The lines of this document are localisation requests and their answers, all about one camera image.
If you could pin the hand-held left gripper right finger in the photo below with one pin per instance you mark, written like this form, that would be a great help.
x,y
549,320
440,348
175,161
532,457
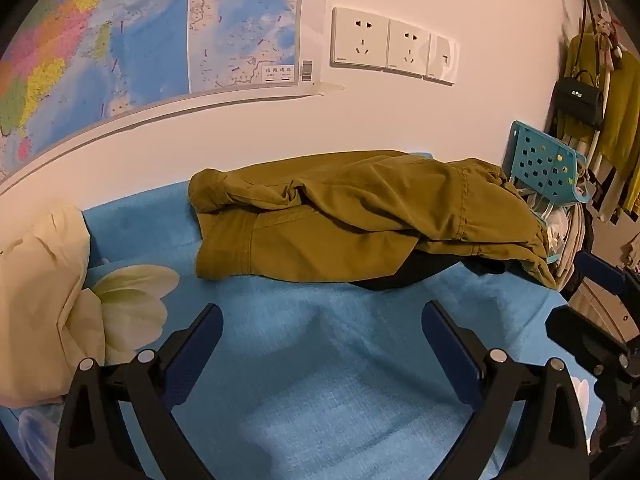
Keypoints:
x,y
450,355

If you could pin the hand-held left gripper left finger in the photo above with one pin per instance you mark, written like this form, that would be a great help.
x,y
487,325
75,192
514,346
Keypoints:
x,y
197,350

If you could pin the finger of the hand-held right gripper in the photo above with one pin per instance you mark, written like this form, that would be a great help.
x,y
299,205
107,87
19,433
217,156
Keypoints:
x,y
585,342
600,270

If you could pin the olive green jacket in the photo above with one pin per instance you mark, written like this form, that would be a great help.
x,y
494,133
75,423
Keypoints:
x,y
350,200

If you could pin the beige folded cloth stack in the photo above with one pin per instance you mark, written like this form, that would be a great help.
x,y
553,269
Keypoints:
x,y
572,250

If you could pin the black garment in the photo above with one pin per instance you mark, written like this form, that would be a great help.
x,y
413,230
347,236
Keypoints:
x,y
415,270

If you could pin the cream striped hanging garment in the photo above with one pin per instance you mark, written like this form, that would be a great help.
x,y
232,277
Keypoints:
x,y
595,172

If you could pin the blue floral bed sheet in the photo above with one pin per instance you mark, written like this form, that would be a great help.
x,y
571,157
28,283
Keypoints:
x,y
300,360

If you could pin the blue perforated plastic basket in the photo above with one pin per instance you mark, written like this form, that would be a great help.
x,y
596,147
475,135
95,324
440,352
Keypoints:
x,y
540,160

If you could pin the cream folded garment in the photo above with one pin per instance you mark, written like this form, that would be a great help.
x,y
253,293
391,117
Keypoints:
x,y
40,300

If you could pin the black handbag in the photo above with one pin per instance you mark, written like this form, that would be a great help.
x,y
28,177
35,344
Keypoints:
x,y
580,100

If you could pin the pink white hanging ornament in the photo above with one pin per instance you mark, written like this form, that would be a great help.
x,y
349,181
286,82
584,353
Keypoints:
x,y
607,35

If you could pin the colourful wall map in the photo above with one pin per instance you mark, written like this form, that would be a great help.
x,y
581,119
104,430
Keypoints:
x,y
150,35

